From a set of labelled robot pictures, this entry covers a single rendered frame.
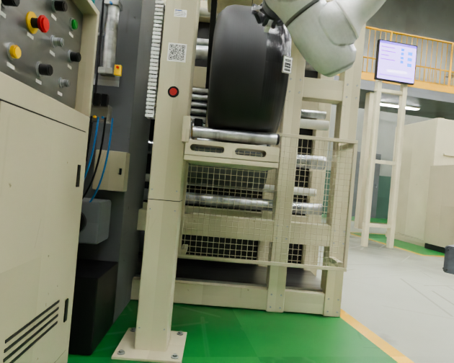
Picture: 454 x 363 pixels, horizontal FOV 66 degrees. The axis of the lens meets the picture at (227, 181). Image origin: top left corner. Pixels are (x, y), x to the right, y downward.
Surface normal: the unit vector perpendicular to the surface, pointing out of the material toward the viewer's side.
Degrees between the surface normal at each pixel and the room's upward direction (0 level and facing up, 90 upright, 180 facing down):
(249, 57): 93
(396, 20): 90
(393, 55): 90
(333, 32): 108
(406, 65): 90
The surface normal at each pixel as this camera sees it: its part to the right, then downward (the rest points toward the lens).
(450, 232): -0.98, -0.09
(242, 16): 0.07, -0.54
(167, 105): 0.04, 0.00
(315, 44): -0.48, 0.49
